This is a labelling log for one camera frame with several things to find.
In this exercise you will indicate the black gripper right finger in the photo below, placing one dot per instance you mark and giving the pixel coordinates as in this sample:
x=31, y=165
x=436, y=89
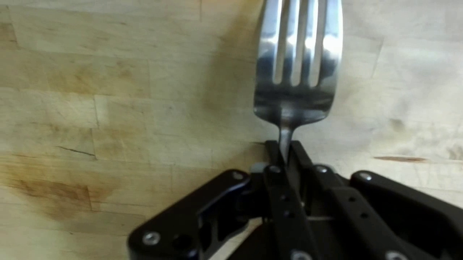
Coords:
x=372, y=217

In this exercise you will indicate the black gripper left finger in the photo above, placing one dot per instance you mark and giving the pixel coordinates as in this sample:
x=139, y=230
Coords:
x=206, y=220

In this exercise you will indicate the silver metal fork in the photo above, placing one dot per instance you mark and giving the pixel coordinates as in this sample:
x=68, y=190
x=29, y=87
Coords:
x=300, y=50

